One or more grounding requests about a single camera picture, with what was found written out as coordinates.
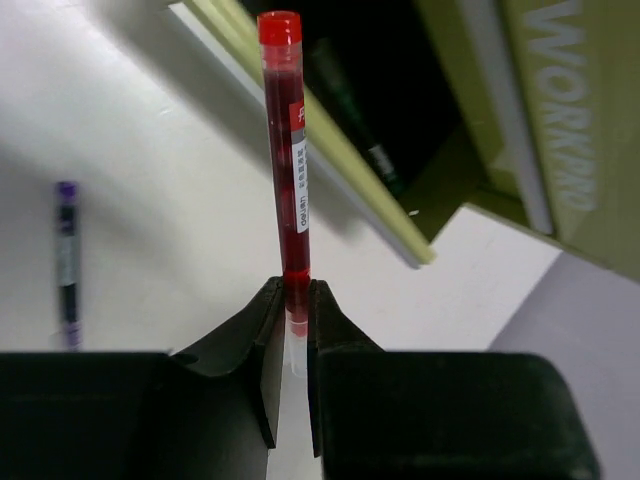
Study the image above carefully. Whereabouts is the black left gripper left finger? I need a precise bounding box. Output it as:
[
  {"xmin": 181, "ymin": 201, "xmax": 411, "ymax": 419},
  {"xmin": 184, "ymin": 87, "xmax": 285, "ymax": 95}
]
[{"xmin": 1, "ymin": 277, "xmax": 284, "ymax": 479}]

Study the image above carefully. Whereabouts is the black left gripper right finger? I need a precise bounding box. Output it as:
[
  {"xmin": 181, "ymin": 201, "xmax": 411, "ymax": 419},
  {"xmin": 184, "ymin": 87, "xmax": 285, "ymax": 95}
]
[{"xmin": 307, "ymin": 280, "xmax": 600, "ymax": 479}]

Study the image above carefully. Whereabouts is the purple gel pen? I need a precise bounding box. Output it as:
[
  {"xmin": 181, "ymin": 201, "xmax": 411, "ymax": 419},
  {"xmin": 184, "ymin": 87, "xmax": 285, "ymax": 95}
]
[{"xmin": 55, "ymin": 181, "xmax": 81, "ymax": 351}]

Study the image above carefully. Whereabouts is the green cabinet drawer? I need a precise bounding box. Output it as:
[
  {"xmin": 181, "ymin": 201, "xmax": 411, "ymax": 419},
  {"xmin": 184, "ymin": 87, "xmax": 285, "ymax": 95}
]
[
  {"xmin": 169, "ymin": 1, "xmax": 484, "ymax": 268},
  {"xmin": 449, "ymin": 0, "xmax": 556, "ymax": 236}
]

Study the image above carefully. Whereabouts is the green gel pen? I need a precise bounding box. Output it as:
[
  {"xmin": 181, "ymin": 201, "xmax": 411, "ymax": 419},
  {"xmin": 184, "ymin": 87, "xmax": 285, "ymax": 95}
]
[{"xmin": 309, "ymin": 38, "xmax": 405, "ymax": 197}]

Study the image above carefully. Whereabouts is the green cabinet top drawer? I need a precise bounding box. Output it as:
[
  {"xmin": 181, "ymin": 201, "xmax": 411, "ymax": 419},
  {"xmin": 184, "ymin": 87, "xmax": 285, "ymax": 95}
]
[{"xmin": 449, "ymin": 0, "xmax": 556, "ymax": 236}]

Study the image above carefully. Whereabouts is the red gel pen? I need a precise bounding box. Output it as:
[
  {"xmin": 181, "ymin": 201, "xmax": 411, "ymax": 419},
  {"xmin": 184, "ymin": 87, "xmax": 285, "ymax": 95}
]
[{"xmin": 257, "ymin": 10, "xmax": 311, "ymax": 377}]

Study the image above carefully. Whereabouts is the green metal drawer cabinet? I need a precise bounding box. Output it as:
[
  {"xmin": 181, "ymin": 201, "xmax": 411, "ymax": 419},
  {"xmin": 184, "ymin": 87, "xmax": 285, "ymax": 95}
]
[{"xmin": 417, "ymin": 1, "xmax": 639, "ymax": 280}]

